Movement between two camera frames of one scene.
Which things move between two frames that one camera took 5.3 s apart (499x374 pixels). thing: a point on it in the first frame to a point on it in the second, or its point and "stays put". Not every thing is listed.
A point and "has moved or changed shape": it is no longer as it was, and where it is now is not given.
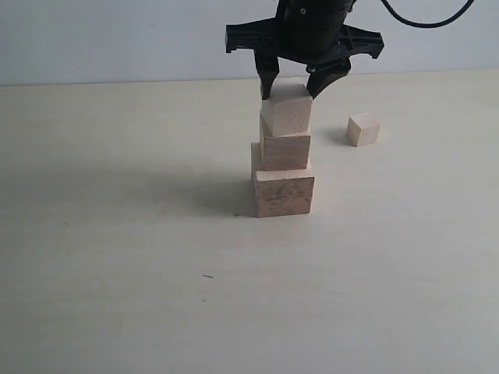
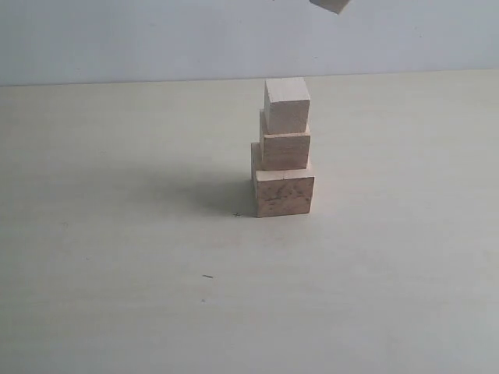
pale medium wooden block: x=287 y=111 stays put
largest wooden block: x=277 y=192 stays put
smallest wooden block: x=362 y=128 has moved or changed shape
